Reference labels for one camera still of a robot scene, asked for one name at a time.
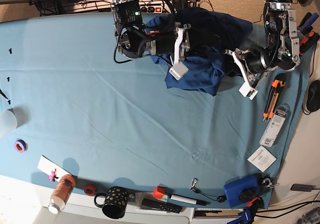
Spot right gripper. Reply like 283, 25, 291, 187
174, 21, 221, 62

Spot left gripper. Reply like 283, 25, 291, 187
224, 48, 245, 78

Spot dark blue t-shirt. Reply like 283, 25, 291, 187
146, 7, 254, 98

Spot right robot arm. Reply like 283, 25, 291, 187
111, 0, 221, 66

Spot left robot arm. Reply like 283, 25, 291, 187
228, 0, 301, 77

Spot orange black utility knife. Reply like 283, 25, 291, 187
263, 73, 287, 122

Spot white power strip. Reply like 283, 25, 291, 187
139, 0, 171, 14

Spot clear blister pack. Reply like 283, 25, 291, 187
259, 104, 290, 148

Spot black computer mouse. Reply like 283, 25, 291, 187
306, 79, 320, 113

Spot orange black clamp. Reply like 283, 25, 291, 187
299, 30, 320, 56

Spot blue spring clamp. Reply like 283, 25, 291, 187
297, 12, 319, 33

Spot white paper card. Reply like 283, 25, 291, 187
247, 145, 277, 172

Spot metal carabiner keyring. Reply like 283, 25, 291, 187
260, 177, 278, 189

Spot blue box with knob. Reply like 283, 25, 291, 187
223, 174, 262, 208

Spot black adapter block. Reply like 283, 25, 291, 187
290, 183, 315, 192

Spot light blue table cloth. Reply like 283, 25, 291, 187
0, 13, 310, 210

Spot white marker pen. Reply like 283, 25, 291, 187
168, 194, 208, 206

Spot blue orange bottom clamp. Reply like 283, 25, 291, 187
230, 197, 264, 224

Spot orange red cube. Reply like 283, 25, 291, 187
152, 186, 165, 200

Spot black remote control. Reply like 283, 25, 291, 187
141, 198, 183, 214

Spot red tape roll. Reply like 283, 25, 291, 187
83, 184, 97, 197

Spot black mug gold dots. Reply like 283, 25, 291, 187
94, 186, 129, 220

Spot white paper sheet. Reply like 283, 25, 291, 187
37, 155, 72, 179

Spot orange supplement bottle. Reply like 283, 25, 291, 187
48, 174, 76, 215

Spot pink small toy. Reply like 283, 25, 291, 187
48, 169, 59, 182

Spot purple tape roll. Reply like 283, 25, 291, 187
14, 139, 27, 153

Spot translucent plastic cup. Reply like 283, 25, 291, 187
0, 110, 18, 139

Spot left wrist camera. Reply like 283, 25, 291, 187
239, 82, 259, 100

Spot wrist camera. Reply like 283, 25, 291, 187
239, 82, 259, 100
169, 62, 189, 81

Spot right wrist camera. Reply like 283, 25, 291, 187
169, 62, 189, 81

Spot black lanyard with clip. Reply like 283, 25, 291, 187
189, 177, 227, 204

